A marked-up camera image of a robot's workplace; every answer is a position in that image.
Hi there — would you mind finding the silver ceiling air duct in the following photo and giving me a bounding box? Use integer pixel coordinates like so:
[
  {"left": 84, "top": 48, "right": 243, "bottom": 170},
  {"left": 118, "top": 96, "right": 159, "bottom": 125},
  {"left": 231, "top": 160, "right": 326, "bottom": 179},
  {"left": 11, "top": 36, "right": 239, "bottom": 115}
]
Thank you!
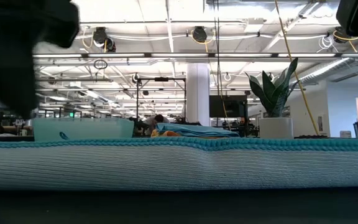
[{"left": 300, "top": 37, "right": 358, "bottom": 86}]

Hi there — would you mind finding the teal plastic tray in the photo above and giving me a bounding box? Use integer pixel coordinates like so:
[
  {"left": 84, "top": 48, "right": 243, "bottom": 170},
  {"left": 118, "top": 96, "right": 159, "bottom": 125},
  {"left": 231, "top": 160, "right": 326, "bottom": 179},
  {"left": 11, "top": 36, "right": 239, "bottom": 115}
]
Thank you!
[{"left": 32, "top": 117, "right": 135, "bottom": 142}]

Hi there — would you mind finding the black ceiling cable reel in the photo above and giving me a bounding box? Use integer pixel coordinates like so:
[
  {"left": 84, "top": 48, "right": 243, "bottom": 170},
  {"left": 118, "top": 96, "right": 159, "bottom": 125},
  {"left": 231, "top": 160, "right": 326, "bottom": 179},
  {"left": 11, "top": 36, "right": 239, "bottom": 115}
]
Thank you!
[
  {"left": 91, "top": 26, "right": 117, "bottom": 53},
  {"left": 333, "top": 26, "right": 353, "bottom": 44},
  {"left": 190, "top": 26, "right": 209, "bottom": 44}
]

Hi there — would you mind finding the bright blue microfiber towel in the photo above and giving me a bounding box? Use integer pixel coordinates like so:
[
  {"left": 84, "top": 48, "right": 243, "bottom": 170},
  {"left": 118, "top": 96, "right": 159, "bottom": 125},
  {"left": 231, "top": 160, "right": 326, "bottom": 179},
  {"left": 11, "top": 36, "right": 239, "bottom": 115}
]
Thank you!
[{"left": 155, "top": 122, "right": 241, "bottom": 139}]

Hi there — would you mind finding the orange microfiber towel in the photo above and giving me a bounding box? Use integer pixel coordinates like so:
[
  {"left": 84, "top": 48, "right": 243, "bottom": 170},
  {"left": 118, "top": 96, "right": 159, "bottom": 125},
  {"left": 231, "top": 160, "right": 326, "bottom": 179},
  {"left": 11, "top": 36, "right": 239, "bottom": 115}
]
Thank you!
[{"left": 150, "top": 129, "right": 183, "bottom": 139}]

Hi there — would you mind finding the black hanging cable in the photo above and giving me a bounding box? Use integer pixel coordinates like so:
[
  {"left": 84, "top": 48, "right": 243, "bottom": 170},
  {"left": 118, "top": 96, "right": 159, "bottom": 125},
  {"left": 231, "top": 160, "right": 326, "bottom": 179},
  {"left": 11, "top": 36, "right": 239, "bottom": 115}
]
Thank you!
[{"left": 213, "top": 0, "right": 224, "bottom": 96}]

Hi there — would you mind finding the person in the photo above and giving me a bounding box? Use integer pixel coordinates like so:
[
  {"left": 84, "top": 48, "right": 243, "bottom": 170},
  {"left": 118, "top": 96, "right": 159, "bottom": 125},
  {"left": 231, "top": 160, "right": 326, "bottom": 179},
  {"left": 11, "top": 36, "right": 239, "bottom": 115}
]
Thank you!
[{"left": 144, "top": 114, "right": 170, "bottom": 137}]

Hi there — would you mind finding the white building pillar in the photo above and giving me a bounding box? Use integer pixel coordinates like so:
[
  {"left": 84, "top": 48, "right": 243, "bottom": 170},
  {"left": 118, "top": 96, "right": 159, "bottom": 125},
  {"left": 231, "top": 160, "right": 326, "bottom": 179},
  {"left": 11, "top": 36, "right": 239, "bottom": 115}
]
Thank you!
[{"left": 186, "top": 63, "right": 211, "bottom": 127}]

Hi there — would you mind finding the light blue teal-edged towel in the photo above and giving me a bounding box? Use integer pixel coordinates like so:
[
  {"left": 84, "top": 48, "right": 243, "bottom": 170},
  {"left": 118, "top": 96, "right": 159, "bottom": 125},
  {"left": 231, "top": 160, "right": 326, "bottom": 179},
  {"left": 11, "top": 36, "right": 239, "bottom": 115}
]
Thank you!
[{"left": 0, "top": 136, "right": 358, "bottom": 191}]

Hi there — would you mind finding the black background frame rig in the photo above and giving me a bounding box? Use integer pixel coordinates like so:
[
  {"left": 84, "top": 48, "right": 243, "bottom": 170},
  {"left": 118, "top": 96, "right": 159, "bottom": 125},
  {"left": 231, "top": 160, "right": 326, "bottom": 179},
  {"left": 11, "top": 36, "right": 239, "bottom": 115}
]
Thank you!
[{"left": 134, "top": 77, "right": 187, "bottom": 125}]

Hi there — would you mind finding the green plant in white pot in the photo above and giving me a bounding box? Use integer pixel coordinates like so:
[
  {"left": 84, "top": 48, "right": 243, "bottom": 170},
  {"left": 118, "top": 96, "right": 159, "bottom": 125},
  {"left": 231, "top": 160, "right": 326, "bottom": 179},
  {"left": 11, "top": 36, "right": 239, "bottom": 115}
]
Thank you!
[{"left": 245, "top": 57, "right": 300, "bottom": 140}]

